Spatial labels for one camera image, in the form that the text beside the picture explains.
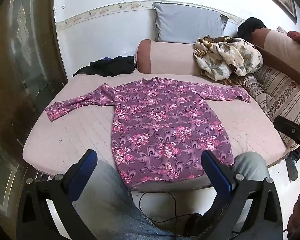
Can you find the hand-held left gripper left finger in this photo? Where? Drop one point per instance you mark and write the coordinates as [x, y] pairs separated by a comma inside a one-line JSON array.
[[86, 170]]

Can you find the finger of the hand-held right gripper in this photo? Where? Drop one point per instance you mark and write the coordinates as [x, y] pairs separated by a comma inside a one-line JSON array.
[[290, 130]]

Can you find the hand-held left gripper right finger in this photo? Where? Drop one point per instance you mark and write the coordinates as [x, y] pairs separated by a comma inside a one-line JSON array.
[[215, 172]]

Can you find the purple floral dress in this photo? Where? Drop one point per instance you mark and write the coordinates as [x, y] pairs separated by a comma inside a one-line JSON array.
[[160, 130]]

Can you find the black clothes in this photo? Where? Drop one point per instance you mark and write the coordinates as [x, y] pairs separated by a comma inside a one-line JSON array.
[[110, 66]]

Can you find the person's right leg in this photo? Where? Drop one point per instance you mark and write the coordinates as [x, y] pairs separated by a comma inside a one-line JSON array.
[[252, 165]]

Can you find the person's leg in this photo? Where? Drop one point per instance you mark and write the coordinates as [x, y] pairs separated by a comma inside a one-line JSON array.
[[115, 205], [252, 165]]

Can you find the dark slipper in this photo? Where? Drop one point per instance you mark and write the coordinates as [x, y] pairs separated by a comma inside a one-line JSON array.
[[291, 168]]

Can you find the striped floral cushion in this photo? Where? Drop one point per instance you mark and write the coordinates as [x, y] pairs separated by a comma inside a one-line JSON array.
[[280, 92]]

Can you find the pink quilted sofa seat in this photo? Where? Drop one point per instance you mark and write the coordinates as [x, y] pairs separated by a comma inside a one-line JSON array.
[[77, 130]]

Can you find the person's left leg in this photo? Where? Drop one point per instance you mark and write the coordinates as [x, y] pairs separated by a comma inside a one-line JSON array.
[[115, 205]]

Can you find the black floor object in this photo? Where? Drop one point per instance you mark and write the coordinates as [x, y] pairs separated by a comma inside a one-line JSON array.
[[193, 223]]

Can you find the pink sofa backrest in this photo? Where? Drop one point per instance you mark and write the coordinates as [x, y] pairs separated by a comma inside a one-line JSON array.
[[277, 42]]

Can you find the floral blanket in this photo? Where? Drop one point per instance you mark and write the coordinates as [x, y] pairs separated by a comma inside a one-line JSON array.
[[227, 55]]

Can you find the beige cushion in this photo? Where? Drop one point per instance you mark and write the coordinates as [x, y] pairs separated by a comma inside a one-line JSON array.
[[281, 30]]

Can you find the black garment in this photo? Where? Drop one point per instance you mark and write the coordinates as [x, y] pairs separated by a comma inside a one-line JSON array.
[[251, 26]]

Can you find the purple cloth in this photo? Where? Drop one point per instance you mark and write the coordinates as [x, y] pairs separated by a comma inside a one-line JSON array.
[[106, 59]]

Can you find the pink bolster cushion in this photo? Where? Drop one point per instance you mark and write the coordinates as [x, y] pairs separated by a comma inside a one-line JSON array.
[[165, 57]]

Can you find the wooden door with glass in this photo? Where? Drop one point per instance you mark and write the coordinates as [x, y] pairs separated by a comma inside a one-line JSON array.
[[27, 55]]

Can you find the grey pillow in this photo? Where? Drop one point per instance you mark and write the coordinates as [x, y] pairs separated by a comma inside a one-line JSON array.
[[187, 22]]

